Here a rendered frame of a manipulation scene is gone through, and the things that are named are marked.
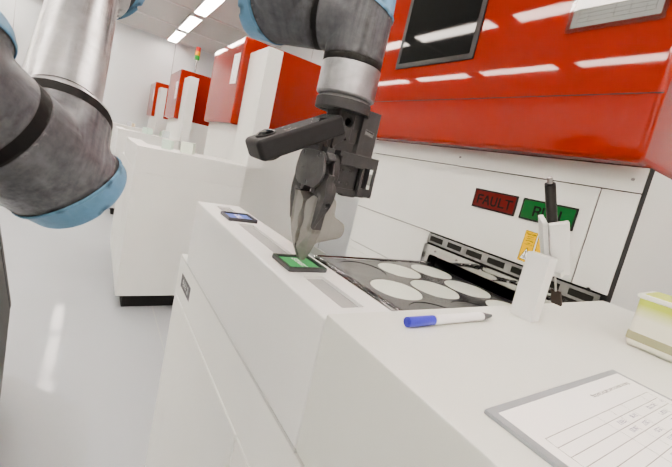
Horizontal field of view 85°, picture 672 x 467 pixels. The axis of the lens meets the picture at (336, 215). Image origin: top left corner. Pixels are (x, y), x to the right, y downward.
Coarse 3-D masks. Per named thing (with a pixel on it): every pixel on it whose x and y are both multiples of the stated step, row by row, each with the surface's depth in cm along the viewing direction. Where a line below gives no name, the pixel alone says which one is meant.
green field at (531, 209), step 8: (528, 200) 83; (528, 208) 83; (536, 208) 81; (544, 208) 80; (560, 208) 77; (568, 208) 76; (520, 216) 84; (528, 216) 83; (536, 216) 81; (544, 216) 80; (560, 216) 77; (568, 216) 76
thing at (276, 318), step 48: (192, 240) 79; (240, 240) 55; (288, 240) 62; (240, 288) 53; (288, 288) 41; (336, 288) 44; (240, 336) 51; (288, 336) 40; (288, 384) 39; (288, 432) 38
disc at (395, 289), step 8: (376, 280) 72; (384, 280) 73; (376, 288) 67; (384, 288) 68; (392, 288) 69; (400, 288) 70; (408, 288) 72; (392, 296) 65; (400, 296) 66; (408, 296) 67; (416, 296) 68
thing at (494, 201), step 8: (480, 192) 93; (488, 192) 91; (480, 200) 93; (488, 200) 91; (496, 200) 89; (504, 200) 88; (512, 200) 86; (488, 208) 91; (496, 208) 89; (504, 208) 87; (512, 208) 86
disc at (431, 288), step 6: (414, 282) 77; (420, 282) 78; (426, 282) 79; (432, 282) 80; (420, 288) 73; (426, 288) 74; (432, 288) 75; (438, 288) 76; (444, 288) 78; (432, 294) 71; (438, 294) 72; (444, 294) 73; (450, 294) 74; (456, 294) 75
